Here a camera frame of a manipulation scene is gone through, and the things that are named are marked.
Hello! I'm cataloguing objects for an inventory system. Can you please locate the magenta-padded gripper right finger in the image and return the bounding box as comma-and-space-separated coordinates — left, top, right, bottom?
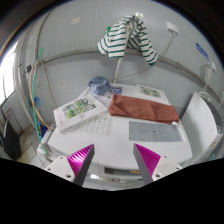
132, 143, 183, 187

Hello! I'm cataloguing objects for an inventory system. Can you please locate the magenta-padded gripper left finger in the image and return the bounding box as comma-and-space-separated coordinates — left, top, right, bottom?
44, 143, 96, 188

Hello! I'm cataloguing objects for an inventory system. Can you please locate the brown towel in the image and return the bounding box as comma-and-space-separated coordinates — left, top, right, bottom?
108, 93, 180, 124

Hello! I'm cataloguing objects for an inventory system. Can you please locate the grey printed paper sheet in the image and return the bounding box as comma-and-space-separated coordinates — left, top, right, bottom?
128, 120, 183, 143

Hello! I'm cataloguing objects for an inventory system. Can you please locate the white grid printed sheet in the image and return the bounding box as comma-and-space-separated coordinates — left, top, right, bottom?
78, 114, 113, 136

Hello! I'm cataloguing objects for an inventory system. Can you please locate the white appliance lid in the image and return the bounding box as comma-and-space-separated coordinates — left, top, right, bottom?
179, 91, 224, 164

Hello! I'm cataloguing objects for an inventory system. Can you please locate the black cabinet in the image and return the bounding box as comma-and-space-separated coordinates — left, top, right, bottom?
0, 119, 23, 161

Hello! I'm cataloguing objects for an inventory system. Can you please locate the crumpled blue cloth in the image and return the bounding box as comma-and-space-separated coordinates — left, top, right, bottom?
88, 75, 112, 97

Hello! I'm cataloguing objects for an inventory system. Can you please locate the bright window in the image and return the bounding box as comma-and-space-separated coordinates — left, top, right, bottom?
0, 43, 18, 106

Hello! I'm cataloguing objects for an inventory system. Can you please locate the green striped white garment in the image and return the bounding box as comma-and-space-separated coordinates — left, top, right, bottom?
96, 14, 159, 67

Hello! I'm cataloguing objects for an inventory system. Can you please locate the green hose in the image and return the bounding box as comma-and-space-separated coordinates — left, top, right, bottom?
31, 48, 48, 155

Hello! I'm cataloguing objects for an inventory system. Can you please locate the orange hose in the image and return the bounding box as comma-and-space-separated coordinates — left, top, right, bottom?
28, 63, 54, 133

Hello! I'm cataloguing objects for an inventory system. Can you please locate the white appliance hose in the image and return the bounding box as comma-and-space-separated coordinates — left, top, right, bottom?
199, 66, 214, 102

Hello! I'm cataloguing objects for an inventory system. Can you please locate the white wall cable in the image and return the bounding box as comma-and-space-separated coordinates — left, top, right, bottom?
123, 33, 176, 81

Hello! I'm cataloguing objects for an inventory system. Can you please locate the blue wall sign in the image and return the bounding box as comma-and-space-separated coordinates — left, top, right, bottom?
195, 42, 210, 61

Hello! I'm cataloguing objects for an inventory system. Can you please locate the white wall socket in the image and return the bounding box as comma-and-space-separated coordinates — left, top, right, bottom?
165, 21, 180, 36

